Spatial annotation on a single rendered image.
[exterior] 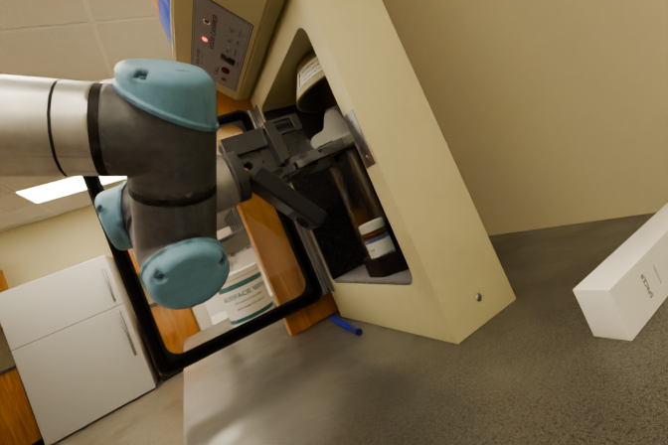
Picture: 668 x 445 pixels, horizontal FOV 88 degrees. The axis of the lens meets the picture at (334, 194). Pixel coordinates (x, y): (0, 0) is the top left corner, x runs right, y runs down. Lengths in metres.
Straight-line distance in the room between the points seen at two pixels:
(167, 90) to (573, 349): 0.39
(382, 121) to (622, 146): 0.43
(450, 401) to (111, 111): 0.36
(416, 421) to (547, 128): 0.58
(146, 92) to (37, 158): 0.09
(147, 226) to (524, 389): 0.34
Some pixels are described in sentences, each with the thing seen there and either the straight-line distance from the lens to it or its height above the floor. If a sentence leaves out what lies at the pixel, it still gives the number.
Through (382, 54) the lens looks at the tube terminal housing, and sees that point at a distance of 0.48.
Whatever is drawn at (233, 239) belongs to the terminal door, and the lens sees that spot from 0.66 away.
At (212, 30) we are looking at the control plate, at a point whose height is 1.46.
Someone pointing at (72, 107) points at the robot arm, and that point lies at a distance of 0.31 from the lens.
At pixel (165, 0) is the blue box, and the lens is 0.70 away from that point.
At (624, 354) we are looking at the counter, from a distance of 0.37.
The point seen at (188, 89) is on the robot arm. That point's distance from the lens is 0.29.
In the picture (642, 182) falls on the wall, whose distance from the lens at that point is 0.74.
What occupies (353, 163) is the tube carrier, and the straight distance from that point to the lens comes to 0.51.
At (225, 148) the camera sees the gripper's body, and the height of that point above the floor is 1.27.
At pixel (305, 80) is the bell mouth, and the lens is 0.55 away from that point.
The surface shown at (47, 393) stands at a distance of 5.51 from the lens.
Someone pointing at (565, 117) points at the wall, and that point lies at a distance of 0.75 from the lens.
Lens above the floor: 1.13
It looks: 3 degrees up
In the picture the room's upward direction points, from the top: 23 degrees counter-clockwise
